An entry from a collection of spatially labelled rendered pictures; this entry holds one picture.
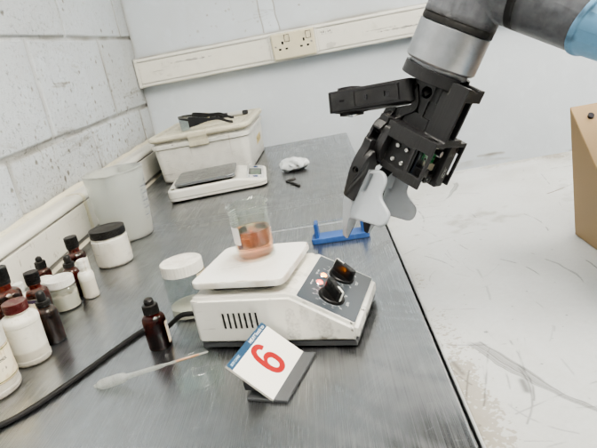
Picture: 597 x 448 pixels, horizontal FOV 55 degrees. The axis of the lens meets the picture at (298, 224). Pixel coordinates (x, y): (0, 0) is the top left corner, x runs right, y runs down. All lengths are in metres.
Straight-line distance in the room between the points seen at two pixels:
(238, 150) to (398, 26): 0.70
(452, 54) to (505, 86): 1.59
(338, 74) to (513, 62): 0.60
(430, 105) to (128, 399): 0.45
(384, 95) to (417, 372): 0.29
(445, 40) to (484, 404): 0.34
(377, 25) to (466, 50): 1.44
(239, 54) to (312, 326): 1.48
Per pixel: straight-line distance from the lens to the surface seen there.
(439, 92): 0.63
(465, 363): 0.62
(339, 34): 2.03
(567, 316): 0.70
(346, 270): 0.72
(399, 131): 0.62
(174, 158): 1.77
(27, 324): 0.83
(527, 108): 2.23
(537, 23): 0.59
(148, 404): 0.67
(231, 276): 0.69
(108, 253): 1.13
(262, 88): 2.09
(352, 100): 0.67
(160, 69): 2.09
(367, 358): 0.65
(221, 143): 1.73
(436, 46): 0.61
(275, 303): 0.66
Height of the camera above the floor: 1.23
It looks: 17 degrees down
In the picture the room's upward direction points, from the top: 11 degrees counter-clockwise
